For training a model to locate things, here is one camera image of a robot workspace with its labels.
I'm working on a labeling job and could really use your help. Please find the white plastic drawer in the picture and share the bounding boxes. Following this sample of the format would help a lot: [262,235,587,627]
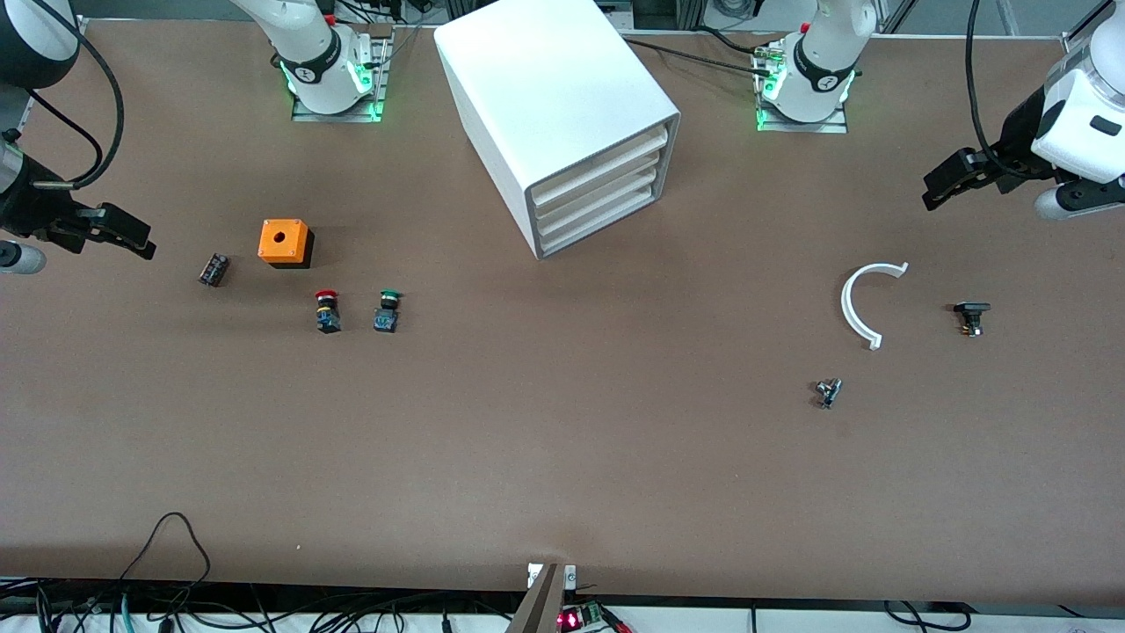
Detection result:
[532,125,669,209]
[537,170,658,240]
[539,186,657,256]
[534,151,662,225]

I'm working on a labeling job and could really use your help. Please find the white drawer cabinet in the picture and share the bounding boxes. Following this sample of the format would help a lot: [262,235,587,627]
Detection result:
[433,0,682,260]

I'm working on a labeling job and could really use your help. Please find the circuit board with red LED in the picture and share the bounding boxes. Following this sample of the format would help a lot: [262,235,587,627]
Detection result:
[559,602,609,632]

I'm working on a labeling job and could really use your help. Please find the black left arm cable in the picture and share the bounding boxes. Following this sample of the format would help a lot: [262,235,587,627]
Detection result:
[965,0,1012,172]

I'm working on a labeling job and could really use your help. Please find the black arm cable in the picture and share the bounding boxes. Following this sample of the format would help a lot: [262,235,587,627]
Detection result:
[965,0,1012,172]
[26,0,126,191]

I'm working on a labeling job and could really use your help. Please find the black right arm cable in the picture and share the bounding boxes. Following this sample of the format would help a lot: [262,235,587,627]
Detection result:
[26,0,126,191]

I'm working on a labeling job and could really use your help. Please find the aluminium frame corner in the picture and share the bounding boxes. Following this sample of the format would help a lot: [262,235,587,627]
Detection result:
[1062,0,1125,55]

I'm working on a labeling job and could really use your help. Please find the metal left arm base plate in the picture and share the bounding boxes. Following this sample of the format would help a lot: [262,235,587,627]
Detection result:
[754,40,850,135]

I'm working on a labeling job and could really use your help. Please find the orange button enclosure box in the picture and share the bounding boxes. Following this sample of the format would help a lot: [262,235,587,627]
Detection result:
[258,218,315,269]

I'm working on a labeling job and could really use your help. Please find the white curved plastic bracket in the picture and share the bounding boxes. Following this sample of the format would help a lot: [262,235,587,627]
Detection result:
[840,262,910,351]

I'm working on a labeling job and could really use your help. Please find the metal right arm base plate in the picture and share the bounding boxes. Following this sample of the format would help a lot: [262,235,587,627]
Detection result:
[292,25,393,123]

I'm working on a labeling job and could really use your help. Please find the black cable behind cabinet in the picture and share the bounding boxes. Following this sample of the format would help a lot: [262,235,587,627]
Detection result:
[615,35,779,71]

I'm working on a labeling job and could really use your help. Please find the black looped cable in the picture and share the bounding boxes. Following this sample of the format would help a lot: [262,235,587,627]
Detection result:
[119,513,213,588]

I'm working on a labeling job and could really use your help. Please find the black cable bundle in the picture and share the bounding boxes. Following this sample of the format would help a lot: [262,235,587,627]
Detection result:
[0,576,511,633]

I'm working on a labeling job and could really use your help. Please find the grey camera mount beam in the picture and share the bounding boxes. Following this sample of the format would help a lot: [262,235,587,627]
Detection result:
[505,563,565,633]

